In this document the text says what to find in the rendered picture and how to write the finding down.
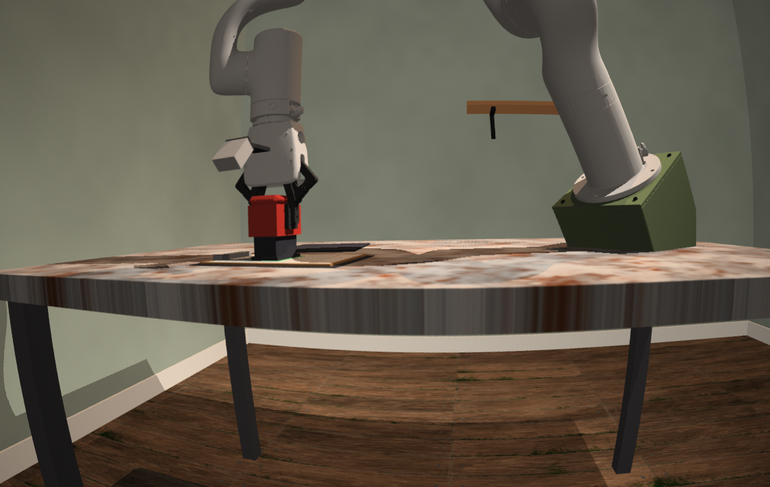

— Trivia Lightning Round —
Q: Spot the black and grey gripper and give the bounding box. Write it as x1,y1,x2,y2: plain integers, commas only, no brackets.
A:
235,118,318,229

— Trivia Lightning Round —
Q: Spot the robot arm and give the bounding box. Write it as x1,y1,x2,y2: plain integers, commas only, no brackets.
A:
209,0,661,203

